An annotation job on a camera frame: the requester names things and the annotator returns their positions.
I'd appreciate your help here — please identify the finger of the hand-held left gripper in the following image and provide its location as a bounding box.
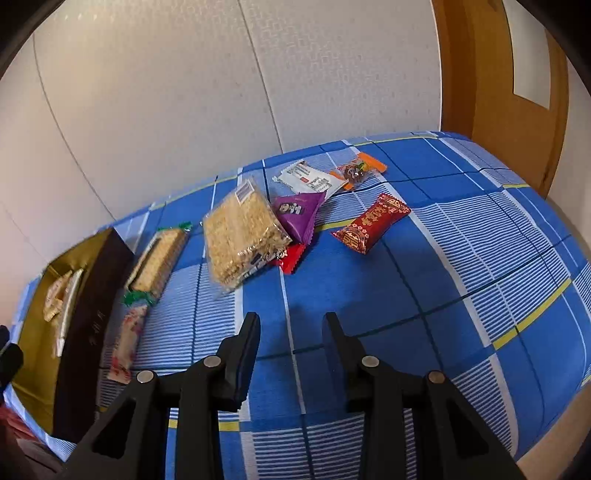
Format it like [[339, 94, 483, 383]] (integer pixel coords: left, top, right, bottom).
[[0, 325, 25, 395]]

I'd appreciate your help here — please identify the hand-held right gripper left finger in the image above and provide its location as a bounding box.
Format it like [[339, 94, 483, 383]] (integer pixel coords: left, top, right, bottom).
[[60, 312, 262, 480]]

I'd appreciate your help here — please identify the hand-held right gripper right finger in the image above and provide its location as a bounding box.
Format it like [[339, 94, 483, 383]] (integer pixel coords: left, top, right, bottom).
[[323, 312, 527, 480]]

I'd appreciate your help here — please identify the gold tin box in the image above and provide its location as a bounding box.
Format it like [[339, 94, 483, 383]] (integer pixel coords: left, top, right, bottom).
[[9, 226, 137, 444]]

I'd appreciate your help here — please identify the small plain red packet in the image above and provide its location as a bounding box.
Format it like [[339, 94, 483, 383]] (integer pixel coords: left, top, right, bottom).
[[271, 243, 307, 274]]

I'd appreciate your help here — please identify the pink and white long packet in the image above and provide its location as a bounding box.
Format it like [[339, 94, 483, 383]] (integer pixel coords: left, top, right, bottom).
[[106, 302, 149, 385]]

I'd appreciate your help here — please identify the clear pack of oat bars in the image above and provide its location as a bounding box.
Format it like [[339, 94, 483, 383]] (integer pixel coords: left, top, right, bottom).
[[202, 176, 293, 296]]

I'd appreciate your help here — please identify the green-ended rice cracker packet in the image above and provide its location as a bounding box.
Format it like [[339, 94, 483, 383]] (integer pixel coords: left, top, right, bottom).
[[122, 222, 193, 308]]

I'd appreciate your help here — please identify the red patterned snack packet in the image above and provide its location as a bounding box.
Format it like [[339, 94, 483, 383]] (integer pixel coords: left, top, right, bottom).
[[331, 194, 412, 256]]

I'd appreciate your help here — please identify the purple snack packet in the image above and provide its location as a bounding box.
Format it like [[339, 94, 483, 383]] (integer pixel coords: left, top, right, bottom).
[[270, 190, 328, 244]]

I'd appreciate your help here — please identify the white long stick packet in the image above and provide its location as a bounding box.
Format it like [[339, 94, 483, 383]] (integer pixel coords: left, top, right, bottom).
[[55, 269, 85, 357]]

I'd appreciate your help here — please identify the round pastry packet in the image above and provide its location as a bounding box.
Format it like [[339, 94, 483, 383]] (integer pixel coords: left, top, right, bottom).
[[43, 271, 73, 322]]

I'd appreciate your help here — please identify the blue plaid bed sheet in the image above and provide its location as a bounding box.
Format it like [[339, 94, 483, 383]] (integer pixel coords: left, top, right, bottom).
[[14, 131, 591, 480]]

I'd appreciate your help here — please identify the white flat snack packet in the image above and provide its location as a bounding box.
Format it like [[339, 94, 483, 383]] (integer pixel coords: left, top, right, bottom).
[[276, 161, 348, 200]]

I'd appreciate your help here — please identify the orange-ended clear snack packet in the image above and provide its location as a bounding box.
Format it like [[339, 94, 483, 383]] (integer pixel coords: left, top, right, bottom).
[[329, 152, 387, 191]]

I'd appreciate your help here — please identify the wooden door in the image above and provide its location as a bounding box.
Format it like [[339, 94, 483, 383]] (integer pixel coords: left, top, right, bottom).
[[431, 0, 572, 200]]

